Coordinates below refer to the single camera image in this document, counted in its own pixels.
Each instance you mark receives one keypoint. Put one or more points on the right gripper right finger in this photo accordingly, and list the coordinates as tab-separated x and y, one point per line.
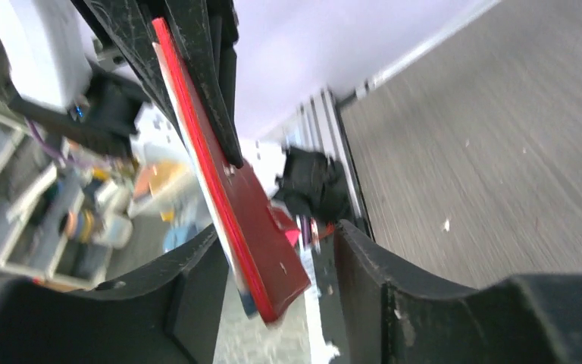
396	312

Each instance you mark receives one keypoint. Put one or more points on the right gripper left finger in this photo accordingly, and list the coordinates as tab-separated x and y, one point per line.
166	311

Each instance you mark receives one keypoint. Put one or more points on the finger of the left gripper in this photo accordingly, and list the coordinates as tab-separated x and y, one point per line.
128	24
205	33

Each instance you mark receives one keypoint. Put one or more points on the red card holder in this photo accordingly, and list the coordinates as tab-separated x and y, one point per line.
252	232

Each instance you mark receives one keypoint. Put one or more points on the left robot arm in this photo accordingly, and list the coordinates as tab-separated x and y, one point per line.
51	74

